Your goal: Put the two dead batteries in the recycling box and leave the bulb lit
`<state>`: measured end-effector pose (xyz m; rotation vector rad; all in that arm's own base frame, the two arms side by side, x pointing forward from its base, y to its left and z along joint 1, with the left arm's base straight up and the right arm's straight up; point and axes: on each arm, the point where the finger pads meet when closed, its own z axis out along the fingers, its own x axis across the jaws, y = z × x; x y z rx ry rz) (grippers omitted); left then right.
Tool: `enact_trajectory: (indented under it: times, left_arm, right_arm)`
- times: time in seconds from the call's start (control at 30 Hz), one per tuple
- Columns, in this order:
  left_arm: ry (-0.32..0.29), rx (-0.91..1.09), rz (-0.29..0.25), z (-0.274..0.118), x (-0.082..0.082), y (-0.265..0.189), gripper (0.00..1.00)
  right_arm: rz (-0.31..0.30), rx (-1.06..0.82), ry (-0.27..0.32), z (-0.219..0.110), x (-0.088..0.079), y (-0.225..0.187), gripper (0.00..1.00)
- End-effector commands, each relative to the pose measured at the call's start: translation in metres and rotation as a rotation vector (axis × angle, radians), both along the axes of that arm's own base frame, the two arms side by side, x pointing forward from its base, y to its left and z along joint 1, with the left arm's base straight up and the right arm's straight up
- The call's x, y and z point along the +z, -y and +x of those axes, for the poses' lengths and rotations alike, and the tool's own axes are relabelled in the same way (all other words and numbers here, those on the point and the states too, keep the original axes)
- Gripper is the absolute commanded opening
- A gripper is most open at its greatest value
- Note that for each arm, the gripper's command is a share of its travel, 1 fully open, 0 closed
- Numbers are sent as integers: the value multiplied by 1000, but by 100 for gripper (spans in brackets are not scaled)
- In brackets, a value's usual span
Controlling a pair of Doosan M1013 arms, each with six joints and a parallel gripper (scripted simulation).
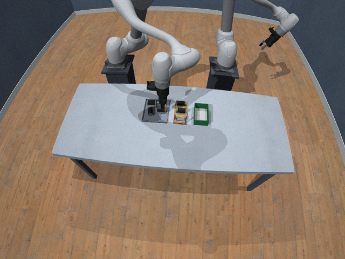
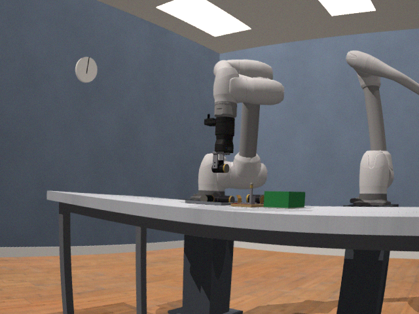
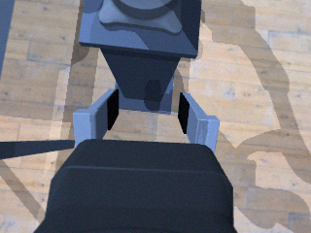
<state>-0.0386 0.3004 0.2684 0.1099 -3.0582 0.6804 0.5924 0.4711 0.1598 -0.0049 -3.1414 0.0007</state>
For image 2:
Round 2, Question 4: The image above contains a green open box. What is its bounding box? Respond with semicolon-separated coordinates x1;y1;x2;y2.
264;191;305;209

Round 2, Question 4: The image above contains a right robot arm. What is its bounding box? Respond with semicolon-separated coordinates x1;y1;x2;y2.
191;60;284;200

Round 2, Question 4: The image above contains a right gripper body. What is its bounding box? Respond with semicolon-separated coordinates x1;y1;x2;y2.
204;101;237;153

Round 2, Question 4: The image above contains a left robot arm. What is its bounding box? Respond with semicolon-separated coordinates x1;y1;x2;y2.
346;50;419;205

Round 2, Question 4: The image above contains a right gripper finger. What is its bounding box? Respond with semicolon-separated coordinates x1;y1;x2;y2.
212;151;224;169
219;152;230;164

